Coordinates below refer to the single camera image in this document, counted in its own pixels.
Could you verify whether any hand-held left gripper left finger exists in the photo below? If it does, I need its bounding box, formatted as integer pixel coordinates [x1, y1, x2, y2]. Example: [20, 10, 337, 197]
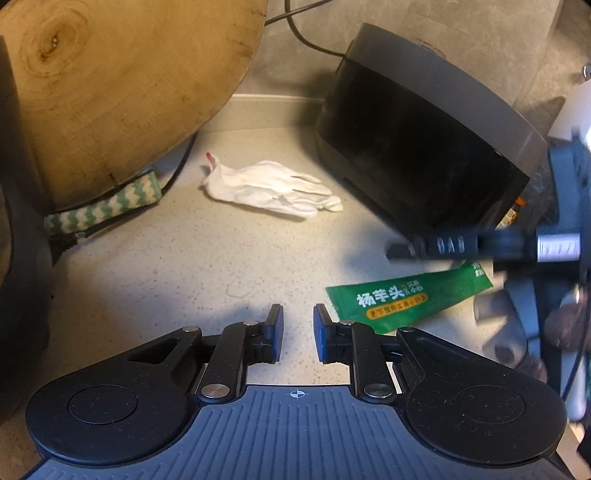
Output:
[127, 303, 284, 407]

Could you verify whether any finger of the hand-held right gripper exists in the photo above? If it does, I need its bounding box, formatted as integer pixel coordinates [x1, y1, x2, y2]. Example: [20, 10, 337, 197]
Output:
[385, 232, 539, 265]

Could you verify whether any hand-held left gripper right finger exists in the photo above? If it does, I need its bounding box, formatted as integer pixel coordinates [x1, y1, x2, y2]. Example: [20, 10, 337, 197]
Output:
[313, 303, 467, 403]

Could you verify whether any long green wrapper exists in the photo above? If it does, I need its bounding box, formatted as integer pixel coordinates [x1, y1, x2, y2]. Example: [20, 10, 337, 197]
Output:
[324, 260, 493, 337]

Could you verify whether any person's right hand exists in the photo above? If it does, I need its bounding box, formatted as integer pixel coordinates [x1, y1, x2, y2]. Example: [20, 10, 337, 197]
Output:
[542, 302, 585, 350]

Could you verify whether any glass sauce jar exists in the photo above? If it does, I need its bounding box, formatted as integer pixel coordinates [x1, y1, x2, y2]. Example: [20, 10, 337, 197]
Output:
[496, 196, 530, 232]

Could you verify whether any dark grey countertop appliance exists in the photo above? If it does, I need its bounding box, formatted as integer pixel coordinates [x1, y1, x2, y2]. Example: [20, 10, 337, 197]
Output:
[315, 23, 548, 248]

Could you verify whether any white foam box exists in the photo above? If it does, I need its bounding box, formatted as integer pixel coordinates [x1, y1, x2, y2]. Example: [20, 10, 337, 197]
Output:
[549, 83, 591, 145]

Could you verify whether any white cotton glove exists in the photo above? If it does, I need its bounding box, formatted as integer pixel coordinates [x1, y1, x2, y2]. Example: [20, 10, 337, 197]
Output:
[199, 152, 344, 221]

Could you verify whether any green white zigzag cloth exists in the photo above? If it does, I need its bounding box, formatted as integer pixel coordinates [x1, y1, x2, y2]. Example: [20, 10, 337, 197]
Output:
[44, 170, 163, 235]

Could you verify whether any dark rice cooker gold trim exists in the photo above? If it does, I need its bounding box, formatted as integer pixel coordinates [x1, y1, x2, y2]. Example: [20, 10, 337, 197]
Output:
[0, 36, 54, 428]

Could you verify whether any round wooden cutting board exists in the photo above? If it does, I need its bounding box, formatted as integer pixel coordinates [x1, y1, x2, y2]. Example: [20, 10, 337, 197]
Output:
[0, 0, 269, 209]

